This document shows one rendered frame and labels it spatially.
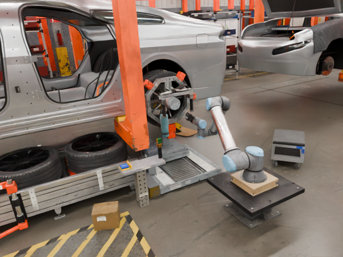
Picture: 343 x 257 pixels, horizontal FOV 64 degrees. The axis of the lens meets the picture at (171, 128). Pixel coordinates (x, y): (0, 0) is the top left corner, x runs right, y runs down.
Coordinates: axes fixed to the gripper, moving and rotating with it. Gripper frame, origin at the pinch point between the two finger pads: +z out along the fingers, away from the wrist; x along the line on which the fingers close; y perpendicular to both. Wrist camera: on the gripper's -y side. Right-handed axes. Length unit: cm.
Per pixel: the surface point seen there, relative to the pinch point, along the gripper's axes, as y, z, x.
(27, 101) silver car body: -145, 17, -85
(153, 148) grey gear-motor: -21, -18, -53
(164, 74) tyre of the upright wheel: -51, 7, 21
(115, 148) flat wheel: -57, -14, -76
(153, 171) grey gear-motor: -1, -17, -75
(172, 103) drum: -34.1, -15.9, -1.3
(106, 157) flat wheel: -60, -18, -87
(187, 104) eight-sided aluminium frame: -8.1, -1.5, 10.7
